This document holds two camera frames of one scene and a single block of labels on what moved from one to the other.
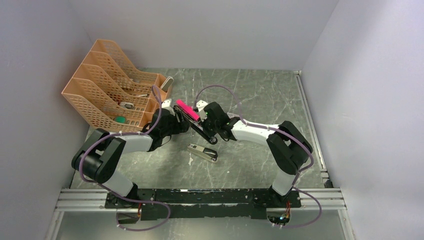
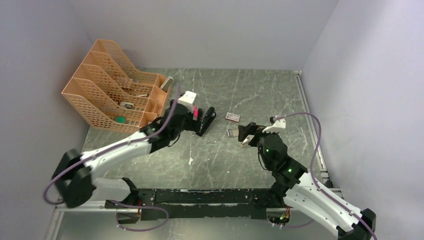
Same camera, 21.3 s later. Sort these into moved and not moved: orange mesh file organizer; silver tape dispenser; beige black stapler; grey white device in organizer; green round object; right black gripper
Moved: beige black stapler; right black gripper
Not moved: silver tape dispenser; grey white device in organizer; orange mesh file organizer; green round object
